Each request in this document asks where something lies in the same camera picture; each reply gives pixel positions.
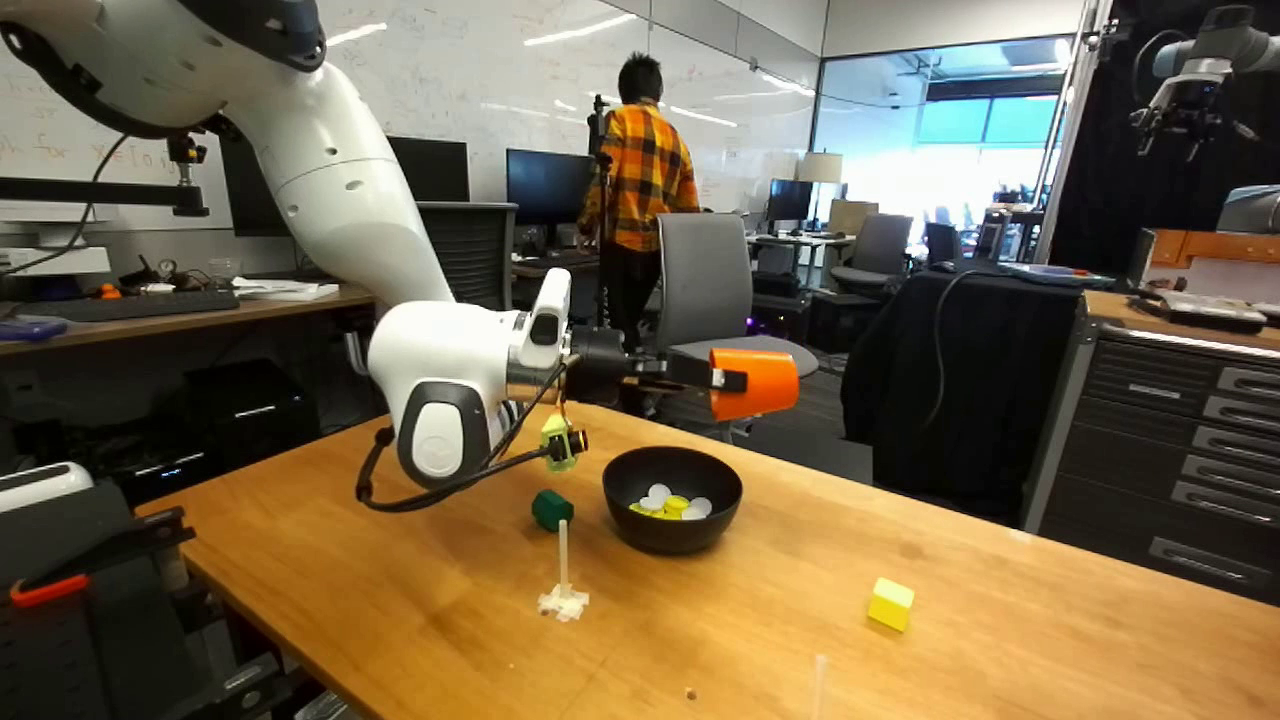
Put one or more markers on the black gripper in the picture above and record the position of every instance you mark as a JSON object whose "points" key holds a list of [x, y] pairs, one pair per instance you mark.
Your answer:
{"points": [[616, 366]]}

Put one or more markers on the orange plastic cup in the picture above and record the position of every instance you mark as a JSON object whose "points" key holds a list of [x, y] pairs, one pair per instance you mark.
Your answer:
{"points": [[763, 387]]}

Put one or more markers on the white and yellow small pieces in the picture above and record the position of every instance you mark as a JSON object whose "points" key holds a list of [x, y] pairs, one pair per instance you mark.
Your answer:
{"points": [[670, 504]]}

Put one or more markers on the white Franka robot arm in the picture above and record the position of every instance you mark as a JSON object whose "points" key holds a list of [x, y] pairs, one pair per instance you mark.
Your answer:
{"points": [[332, 172]]}

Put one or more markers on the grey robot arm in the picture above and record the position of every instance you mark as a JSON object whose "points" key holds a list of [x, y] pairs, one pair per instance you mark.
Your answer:
{"points": [[1203, 62]]}

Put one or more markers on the black bowl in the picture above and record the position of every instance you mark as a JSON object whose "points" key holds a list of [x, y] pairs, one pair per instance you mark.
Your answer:
{"points": [[670, 535]]}

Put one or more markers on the light grey office chair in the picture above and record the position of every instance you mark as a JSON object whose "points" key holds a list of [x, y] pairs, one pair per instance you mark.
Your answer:
{"points": [[700, 282]]}

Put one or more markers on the dark office chair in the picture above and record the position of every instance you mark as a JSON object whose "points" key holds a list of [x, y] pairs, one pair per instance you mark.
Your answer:
{"points": [[872, 260]]}

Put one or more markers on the green toy block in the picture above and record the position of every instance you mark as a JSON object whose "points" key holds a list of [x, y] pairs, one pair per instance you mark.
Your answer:
{"points": [[549, 511]]}

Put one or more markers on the person in plaid shirt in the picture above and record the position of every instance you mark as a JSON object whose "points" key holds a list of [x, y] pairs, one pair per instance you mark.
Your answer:
{"points": [[643, 172]]}

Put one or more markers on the small black monitor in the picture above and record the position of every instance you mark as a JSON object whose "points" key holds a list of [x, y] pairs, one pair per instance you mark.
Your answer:
{"points": [[545, 185]]}

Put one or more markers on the grey mesh office chair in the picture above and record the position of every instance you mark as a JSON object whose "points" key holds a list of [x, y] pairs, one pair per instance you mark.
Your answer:
{"points": [[481, 244]]}

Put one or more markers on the black cloth covered table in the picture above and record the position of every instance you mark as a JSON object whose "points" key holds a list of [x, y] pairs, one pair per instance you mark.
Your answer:
{"points": [[962, 387]]}

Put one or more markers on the white tape marker with stick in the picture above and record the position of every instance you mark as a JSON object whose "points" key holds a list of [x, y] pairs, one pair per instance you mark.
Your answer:
{"points": [[561, 600]]}

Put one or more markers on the yellow toy block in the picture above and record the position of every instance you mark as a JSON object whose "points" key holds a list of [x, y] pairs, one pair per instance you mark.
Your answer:
{"points": [[889, 605]]}

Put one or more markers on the silver ladder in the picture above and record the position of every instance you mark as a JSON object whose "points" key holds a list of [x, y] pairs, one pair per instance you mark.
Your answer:
{"points": [[1064, 120]]}

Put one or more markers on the black backdrop panel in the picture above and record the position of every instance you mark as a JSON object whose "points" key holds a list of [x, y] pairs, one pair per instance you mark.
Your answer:
{"points": [[1105, 162]]}

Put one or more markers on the grey drawer cabinet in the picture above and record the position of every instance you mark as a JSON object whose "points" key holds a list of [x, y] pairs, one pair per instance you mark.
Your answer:
{"points": [[1173, 426]]}

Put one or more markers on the black computer tower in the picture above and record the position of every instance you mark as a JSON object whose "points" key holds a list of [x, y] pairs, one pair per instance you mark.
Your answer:
{"points": [[232, 414]]}

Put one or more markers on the black keyboard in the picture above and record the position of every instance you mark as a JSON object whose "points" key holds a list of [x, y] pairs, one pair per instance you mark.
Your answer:
{"points": [[124, 307], [1207, 308]]}

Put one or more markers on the orange wooden box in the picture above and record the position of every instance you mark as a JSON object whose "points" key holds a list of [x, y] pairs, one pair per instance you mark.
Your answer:
{"points": [[1207, 260]]}

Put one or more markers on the long wooden desk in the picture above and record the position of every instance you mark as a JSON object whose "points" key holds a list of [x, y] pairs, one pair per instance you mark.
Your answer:
{"points": [[163, 327]]}

